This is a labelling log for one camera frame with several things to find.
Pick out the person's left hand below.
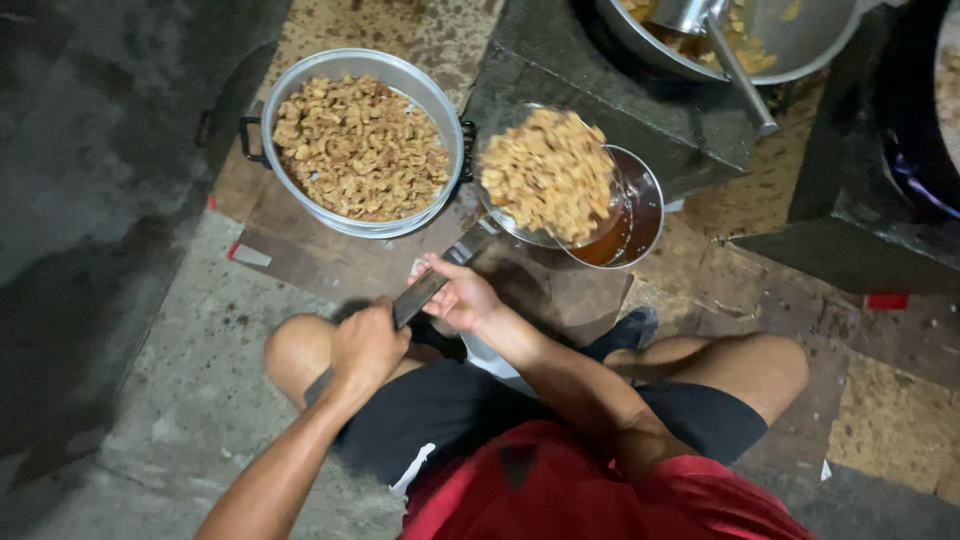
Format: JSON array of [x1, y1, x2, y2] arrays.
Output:
[[330, 296, 414, 396]]

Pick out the person's right hand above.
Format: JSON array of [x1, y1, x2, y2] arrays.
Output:
[[407, 252, 505, 336]]

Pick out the long-handled metal skimmer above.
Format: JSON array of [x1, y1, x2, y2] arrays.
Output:
[[303, 103, 628, 408]]

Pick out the brown cardboard sheet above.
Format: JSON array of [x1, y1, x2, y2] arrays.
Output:
[[211, 0, 636, 348]]

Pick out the person's left leg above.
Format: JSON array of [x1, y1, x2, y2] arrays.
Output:
[[264, 313, 426, 411]]

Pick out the person's leg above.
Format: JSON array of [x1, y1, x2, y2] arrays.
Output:
[[264, 313, 426, 411], [603, 333, 811, 430]]

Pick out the person's black shorts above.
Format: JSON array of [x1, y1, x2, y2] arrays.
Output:
[[330, 358, 771, 498]]

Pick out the fried snack heap in pot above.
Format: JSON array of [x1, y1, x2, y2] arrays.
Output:
[[272, 73, 451, 224]]

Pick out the fried snack heap in skimmer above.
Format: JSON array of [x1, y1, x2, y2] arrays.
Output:
[[480, 108, 617, 243]]

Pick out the black shoe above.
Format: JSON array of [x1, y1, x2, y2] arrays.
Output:
[[577, 306, 660, 366]]

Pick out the person's red shirt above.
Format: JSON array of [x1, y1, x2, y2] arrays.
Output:
[[397, 420, 816, 540]]

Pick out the small metal bowl of oil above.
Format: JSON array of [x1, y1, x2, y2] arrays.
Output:
[[558, 144, 667, 270]]

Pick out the dark concrete stove block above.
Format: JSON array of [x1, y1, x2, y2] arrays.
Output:
[[465, 0, 760, 201]]

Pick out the person's right leg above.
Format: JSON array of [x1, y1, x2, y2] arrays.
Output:
[[603, 333, 811, 430]]

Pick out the steel ladle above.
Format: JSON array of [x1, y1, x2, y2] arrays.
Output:
[[651, 0, 780, 138]]

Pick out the frying snacks in wok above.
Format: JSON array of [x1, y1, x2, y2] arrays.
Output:
[[621, 0, 783, 77]]

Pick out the black concrete stove with flame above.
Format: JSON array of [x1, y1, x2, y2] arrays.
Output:
[[731, 0, 960, 296]]

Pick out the stained cardboard sheet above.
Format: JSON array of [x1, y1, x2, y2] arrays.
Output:
[[622, 71, 960, 498]]

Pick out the large steel wok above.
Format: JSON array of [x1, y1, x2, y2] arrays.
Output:
[[596, 0, 888, 86]]

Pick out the steel wok with pale rim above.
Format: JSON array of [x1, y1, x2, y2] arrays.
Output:
[[933, 0, 960, 178]]

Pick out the large aluminium pot black handles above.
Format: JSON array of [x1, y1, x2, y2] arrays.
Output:
[[239, 48, 478, 240]]

